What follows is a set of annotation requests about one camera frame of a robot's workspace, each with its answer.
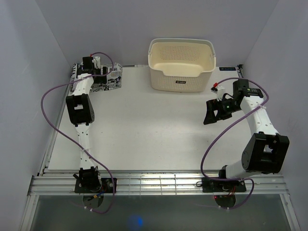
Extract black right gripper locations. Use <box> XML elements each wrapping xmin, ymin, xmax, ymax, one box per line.
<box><xmin>203</xmin><ymin>97</ymin><xmax>242</xmax><ymax>125</ymax></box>

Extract newspaper print trousers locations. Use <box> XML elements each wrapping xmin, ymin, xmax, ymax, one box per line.
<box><xmin>70</xmin><ymin>63</ymin><xmax>123</xmax><ymax>92</ymax></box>

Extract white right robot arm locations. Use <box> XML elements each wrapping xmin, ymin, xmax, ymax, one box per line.
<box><xmin>202</xmin><ymin>77</ymin><xmax>290</xmax><ymax>192</ymax></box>

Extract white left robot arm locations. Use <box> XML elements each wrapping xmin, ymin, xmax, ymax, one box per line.
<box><xmin>65</xmin><ymin>55</ymin><xmax>102</xmax><ymax>192</ymax></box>

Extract blue label sticker right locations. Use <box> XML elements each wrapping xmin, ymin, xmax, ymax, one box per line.
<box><xmin>219</xmin><ymin>67</ymin><xmax>236</xmax><ymax>71</ymax></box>

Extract cream perforated plastic basket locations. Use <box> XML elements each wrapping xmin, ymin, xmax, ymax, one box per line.
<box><xmin>148</xmin><ymin>38</ymin><xmax>217</xmax><ymax>92</ymax></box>

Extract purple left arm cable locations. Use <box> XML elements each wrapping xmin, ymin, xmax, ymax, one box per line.
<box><xmin>40</xmin><ymin>51</ymin><xmax>116</xmax><ymax>215</ymax></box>

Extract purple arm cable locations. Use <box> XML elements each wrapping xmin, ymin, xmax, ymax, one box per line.
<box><xmin>40</xmin><ymin>51</ymin><xmax>116</xmax><ymax>215</ymax></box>
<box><xmin>194</xmin><ymin>77</ymin><xmax>270</xmax><ymax>210</ymax></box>

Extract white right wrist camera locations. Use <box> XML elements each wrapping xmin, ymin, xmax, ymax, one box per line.
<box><xmin>211</xmin><ymin>83</ymin><xmax>226</xmax><ymax>101</ymax></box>

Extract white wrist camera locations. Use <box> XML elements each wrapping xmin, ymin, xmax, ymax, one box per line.
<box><xmin>211</xmin><ymin>83</ymin><xmax>226</xmax><ymax>101</ymax></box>
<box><xmin>90</xmin><ymin>56</ymin><xmax>101</xmax><ymax>70</ymax></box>

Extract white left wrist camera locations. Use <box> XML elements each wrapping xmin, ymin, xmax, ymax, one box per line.
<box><xmin>90</xmin><ymin>56</ymin><xmax>101</xmax><ymax>70</ymax></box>

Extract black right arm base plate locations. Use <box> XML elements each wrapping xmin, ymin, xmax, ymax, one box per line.
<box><xmin>201</xmin><ymin>178</ymin><xmax>246</xmax><ymax>193</ymax></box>

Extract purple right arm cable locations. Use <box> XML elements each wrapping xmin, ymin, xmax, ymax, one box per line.
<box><xmin>194</xmin><ymin>77</ymin><xmax>270</xmax><ymax>210</ymax></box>

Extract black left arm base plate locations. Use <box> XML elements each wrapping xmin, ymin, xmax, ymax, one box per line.
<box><xmin>74</xmin><ymin>178</ymin><xmax>117</xmax><ymax>194</ymax></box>

